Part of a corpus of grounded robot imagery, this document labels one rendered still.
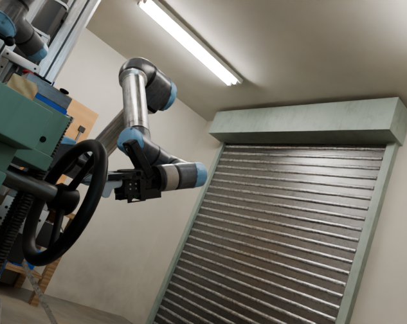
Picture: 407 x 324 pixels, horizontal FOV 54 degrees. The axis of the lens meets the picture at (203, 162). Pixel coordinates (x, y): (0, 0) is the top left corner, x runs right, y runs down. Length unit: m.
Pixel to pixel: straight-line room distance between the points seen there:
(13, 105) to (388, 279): 2.97
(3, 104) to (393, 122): 3.17
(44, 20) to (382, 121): 2.64
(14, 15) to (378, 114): 2.88
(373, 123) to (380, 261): 1.09
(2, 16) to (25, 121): 0.75
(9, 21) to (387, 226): 2.88
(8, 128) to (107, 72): 4.14
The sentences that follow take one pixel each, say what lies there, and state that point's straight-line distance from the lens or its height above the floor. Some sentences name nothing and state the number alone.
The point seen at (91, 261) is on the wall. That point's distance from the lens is 4.74.
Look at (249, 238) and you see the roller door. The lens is 3.99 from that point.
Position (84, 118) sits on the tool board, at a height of 1.83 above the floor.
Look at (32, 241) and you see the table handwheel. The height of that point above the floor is 0.70.
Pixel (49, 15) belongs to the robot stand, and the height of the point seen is 1.45.
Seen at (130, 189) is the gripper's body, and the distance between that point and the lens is 1.03.
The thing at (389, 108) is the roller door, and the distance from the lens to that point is 3.54.
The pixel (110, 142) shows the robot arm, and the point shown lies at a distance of 1.53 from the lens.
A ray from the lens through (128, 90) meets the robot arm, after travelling 1.30.
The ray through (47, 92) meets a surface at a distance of 0.85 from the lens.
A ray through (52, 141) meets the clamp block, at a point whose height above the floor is 0.90.
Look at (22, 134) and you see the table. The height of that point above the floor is 0.85.
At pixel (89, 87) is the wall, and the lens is 4.58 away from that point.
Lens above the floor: 0.77
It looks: 15 degrees up
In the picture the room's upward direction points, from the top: 23 degrees clockwise
